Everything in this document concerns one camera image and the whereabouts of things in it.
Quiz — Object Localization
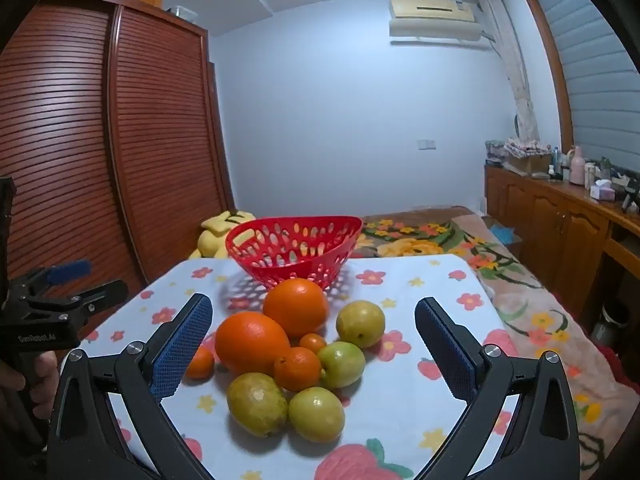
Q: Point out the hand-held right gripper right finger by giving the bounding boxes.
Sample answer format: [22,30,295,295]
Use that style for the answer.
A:
[414,296,581,480]

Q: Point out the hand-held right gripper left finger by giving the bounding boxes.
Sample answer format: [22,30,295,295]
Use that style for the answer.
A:
[46,292,215,480]

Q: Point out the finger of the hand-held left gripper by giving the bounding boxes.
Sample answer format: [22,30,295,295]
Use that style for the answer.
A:
[20,259,92,296]
[22,280,130,323]

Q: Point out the medium tangerine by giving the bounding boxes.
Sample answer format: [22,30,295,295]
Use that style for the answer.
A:
[185,345,216,380]
[273,346,322,393]

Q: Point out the large orange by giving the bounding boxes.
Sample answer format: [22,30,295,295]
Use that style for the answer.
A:
[215,311,292,376]
[263,278,330,338]

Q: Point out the round green guava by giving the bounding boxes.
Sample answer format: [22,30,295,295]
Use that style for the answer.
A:
[317,341,366,389]
[288,387,346,444]
[335,300,386,349]

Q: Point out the yellow-green oval guava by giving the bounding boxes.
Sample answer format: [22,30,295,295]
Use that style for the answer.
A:
[227,372,290,438]

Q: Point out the red perforated plastic basket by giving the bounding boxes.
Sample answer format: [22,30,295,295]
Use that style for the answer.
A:
[225,215,363,292]

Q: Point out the tiny tangerine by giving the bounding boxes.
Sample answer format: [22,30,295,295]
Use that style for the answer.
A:
[299,333,328,356]

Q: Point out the person's left hand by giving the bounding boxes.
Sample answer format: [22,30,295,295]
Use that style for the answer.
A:
[0,350,60,418]

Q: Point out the white floral cloth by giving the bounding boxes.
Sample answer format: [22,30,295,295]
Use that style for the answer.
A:
[60,254,523,480]

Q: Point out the yellow plush toy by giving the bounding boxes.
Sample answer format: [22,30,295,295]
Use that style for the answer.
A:
[197,210,256,260]

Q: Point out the louvered wooden wardrobe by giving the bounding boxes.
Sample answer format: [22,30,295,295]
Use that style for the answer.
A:
[0,0,236,351]

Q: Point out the grey trash bin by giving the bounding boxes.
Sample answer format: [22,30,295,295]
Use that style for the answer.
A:
[591,302,631,348]

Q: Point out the wooden sideboard cabinet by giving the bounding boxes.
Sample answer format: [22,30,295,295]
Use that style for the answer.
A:
[484,162,640,321]

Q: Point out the pink bottle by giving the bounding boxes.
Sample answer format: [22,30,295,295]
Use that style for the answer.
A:
[570,146,587,186]

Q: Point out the beige curtain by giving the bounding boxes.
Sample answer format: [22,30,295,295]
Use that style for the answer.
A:
[477,0,541,143]

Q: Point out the wall air conditioner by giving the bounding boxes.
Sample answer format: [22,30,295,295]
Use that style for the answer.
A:
[389,0,493,51]

